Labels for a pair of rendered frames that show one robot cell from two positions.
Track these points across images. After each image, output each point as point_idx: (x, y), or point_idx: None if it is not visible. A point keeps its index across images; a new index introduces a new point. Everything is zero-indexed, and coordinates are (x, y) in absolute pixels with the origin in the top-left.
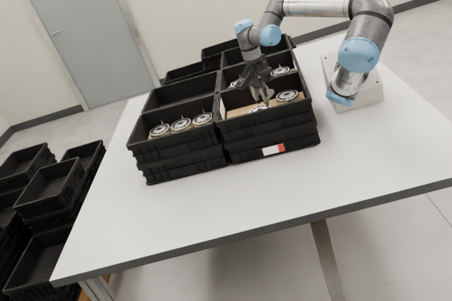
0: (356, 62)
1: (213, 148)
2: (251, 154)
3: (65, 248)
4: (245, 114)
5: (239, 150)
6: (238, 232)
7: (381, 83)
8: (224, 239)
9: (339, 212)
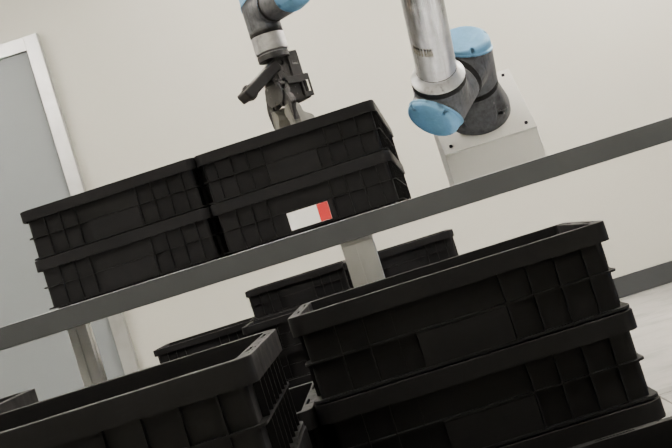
0: None
1: (190, 214)
2: (266, 229)
3: None
4: (252, 137)
5: (243, 221)
6: (200, 265)
7: (534, 124)
8: (172, 282)
9: (392, 220)
